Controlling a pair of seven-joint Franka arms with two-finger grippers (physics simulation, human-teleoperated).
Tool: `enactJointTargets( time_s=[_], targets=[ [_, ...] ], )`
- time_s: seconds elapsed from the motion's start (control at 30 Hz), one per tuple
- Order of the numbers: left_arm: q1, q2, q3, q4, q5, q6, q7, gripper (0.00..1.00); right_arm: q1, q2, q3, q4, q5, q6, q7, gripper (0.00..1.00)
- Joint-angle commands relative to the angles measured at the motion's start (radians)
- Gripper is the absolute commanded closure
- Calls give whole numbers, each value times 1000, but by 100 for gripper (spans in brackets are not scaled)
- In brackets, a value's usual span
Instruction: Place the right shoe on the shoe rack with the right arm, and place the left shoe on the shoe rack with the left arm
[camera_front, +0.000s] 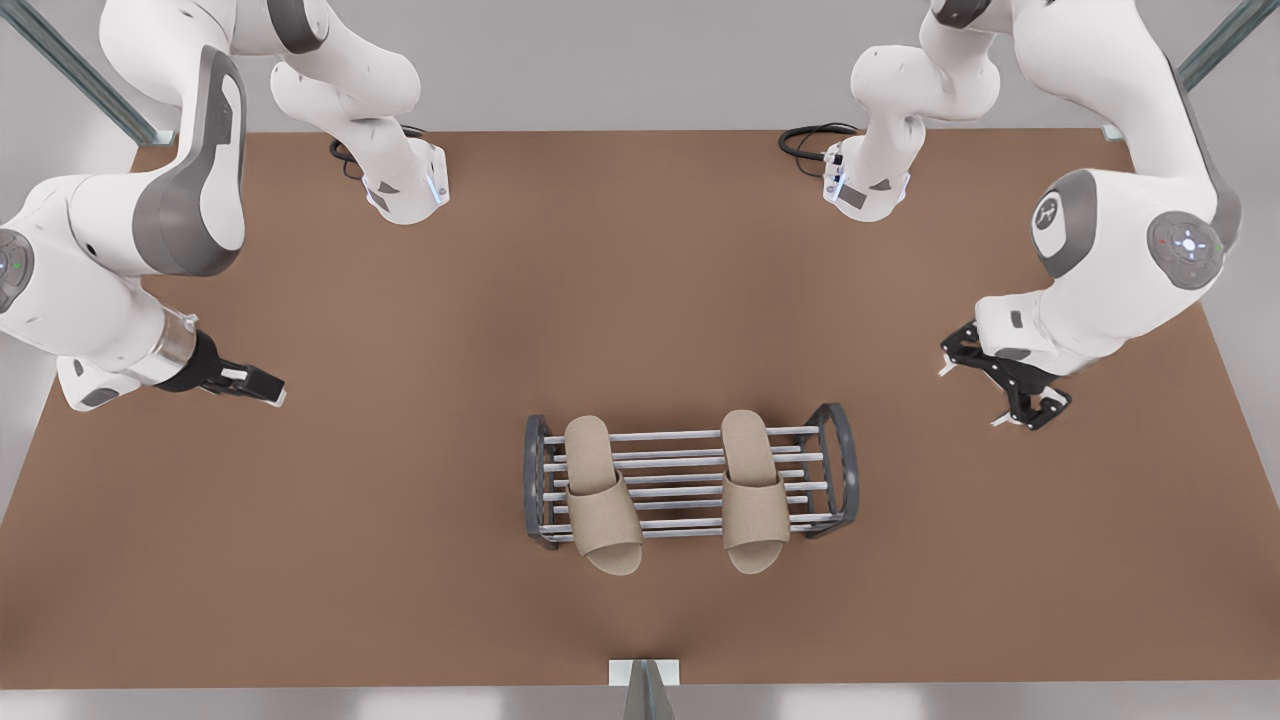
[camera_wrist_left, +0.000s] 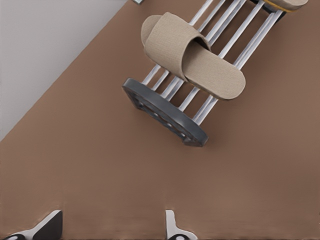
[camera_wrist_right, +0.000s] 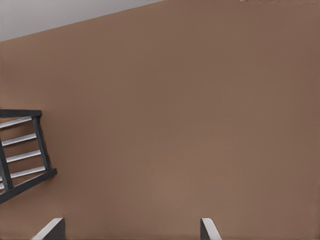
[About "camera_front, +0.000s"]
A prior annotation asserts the grey metal shoe rack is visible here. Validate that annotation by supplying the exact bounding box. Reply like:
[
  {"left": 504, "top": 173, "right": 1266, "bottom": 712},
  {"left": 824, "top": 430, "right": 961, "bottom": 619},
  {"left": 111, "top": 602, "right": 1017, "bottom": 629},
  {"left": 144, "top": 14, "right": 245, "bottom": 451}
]
[{"left": 523, "top": 402, "right": 861, "bottom": 551}]

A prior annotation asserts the beige open-toe slipper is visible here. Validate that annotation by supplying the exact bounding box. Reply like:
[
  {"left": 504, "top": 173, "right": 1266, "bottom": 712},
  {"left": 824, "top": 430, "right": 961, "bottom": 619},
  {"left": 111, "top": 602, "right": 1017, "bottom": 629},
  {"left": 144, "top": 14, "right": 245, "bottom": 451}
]
[
  {"left": 563, "top": 415, "right": 646, "bottom": 578},
  {"left": 720, "top": 409, "right": 793, "bottom": 576}
]

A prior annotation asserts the black cable loop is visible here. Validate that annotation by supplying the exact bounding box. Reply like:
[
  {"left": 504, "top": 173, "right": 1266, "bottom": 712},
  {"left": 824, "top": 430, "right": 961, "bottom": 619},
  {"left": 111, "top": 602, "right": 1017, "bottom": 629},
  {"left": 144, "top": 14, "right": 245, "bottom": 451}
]
[
  {"left": 329, "top": 124, "right": 431, "bottom": 183},
  {"left": 778, "top": 122, "right": 863, "bottom": 180}
]

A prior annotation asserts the silver frame post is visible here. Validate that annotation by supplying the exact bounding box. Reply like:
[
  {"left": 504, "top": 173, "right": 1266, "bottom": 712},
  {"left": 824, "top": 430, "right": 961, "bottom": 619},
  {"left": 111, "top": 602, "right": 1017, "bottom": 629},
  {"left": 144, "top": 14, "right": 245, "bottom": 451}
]
[
  {"left": 608, "top": 658, "right": 682, "bottom": 720},
  {"left": 0, "top": 0, "right": 177, "bottom": 149},
  {"left": 1100, "top": 0, "right": 1280, "bottom": 142}
]

